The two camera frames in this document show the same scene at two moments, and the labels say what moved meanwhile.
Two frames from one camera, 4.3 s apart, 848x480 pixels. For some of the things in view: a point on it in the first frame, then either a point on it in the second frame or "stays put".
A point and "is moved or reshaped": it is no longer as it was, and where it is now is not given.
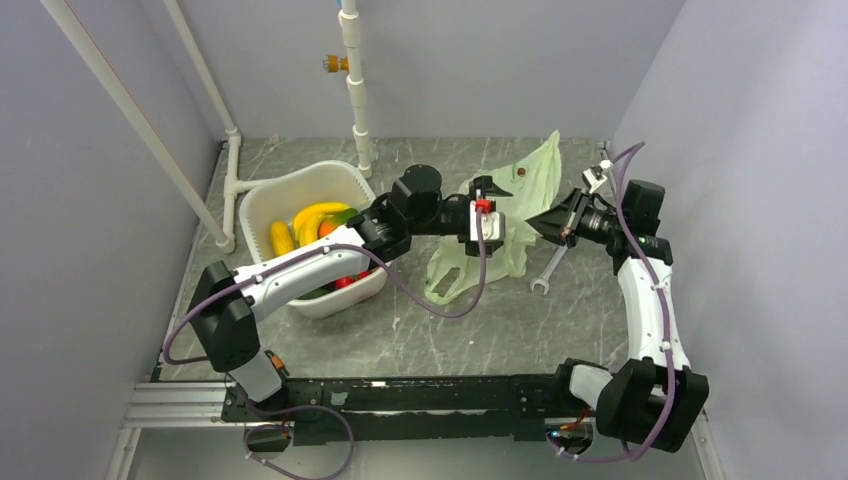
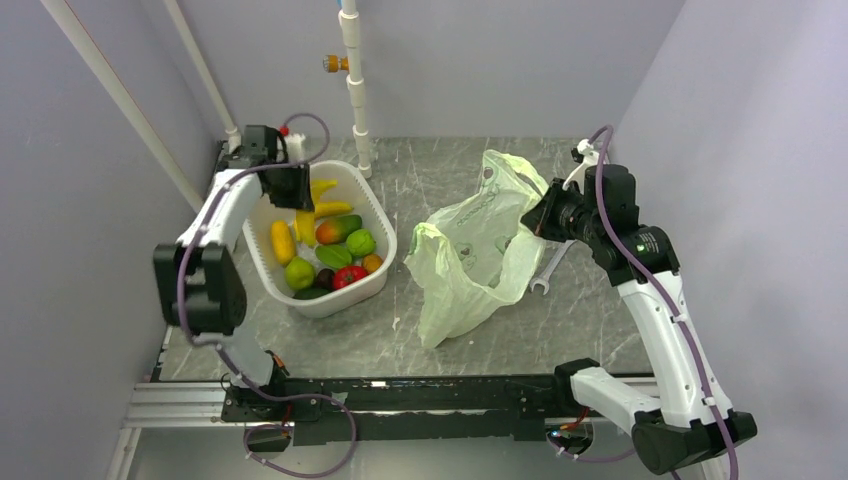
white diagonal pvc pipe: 81,38 stays put
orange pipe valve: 333,63 stays put
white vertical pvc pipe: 349,31 stays put
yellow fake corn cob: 281,237 stays put
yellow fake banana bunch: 307,219 is moved or reshaped
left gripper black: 481,188 to 300,199
